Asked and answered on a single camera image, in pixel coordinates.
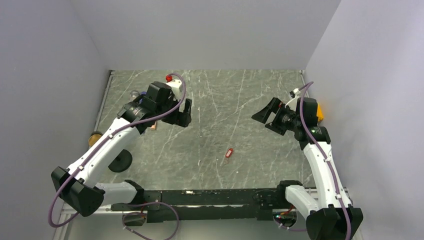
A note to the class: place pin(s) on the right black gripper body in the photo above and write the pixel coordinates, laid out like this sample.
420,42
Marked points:
284,120

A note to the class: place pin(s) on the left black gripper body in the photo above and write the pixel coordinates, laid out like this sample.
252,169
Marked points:
179,118

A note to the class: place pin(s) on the red key tag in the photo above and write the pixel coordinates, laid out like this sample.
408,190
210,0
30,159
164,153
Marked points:
229,152

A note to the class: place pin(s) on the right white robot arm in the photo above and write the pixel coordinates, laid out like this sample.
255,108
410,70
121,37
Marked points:
330,216

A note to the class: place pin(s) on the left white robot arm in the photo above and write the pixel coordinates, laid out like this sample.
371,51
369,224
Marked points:
79,185

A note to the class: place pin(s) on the peach marker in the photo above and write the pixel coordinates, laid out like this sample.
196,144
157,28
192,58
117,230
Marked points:
154,126

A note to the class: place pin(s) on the yellow bin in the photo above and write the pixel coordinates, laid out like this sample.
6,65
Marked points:
319,113

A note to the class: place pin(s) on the black round stand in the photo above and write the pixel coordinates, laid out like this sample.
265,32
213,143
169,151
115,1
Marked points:
122,162

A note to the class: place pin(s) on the brass round object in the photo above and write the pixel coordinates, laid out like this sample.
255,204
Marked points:
94,137

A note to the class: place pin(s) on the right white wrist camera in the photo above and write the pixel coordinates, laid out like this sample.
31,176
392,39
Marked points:
294,94

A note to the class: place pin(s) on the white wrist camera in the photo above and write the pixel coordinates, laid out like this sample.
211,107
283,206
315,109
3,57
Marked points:
177,88
294,94

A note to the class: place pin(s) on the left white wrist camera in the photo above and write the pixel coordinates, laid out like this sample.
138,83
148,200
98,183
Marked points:
177,88

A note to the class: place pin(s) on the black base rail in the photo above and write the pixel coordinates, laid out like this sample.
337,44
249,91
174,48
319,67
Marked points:
261,204

